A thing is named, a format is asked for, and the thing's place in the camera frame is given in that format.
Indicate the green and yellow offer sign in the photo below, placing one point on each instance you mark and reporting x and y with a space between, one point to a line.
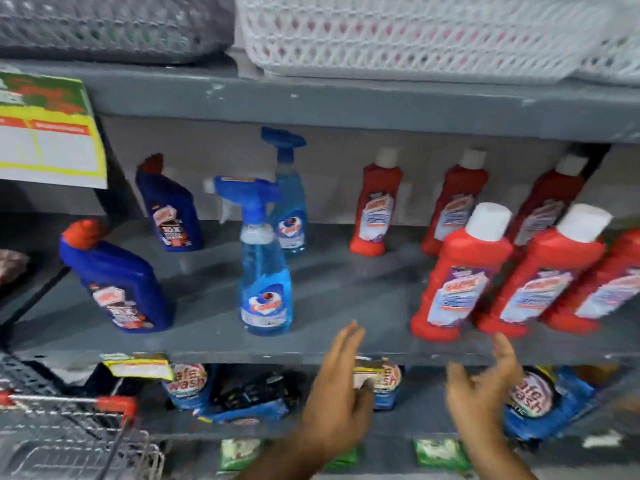
47 132

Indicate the person's right thumb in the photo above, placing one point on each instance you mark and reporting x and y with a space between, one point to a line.
456 383

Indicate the grey metal shelf rack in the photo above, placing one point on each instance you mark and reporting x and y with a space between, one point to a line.
350 102

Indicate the blue glass cleaner spray bottle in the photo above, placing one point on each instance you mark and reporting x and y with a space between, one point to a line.
265 274
290 194

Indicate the white plastic mesh basket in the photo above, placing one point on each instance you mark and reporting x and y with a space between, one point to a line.
420 34
617 62

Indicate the person's right forearm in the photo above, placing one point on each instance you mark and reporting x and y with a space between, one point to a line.
497 459

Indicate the brown packet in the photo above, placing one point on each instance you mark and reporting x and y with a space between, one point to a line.
10 267

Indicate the group of red cleaner bottles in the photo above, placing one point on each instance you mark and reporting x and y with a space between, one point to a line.
465 279

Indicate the yellow shelf price tag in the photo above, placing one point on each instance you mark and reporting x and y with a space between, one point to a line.
367 367
137 367

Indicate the person's left thumb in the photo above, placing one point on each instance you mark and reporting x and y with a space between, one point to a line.
364 397

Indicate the blue detergent pouch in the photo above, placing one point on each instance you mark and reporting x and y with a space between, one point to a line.
547 407
189 387
389 389

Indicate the person's right hand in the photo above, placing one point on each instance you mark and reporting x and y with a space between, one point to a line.
477 402

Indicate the green packet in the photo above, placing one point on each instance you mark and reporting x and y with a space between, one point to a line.
240 452
345 459
442 453

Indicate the grey plastic mesh basket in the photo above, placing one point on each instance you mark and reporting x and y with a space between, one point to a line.
110 24

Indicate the dark blue refill pouch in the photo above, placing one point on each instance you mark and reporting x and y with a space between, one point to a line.
250 397

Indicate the white shelf label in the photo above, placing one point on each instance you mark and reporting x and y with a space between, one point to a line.
602 439

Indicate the blue toilet cleaner bottle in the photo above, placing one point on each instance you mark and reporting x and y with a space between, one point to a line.
117 284
171 209

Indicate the person's left hand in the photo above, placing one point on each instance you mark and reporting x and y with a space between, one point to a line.
332 404

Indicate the person's left forearm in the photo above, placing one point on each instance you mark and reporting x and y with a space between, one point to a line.
295 457

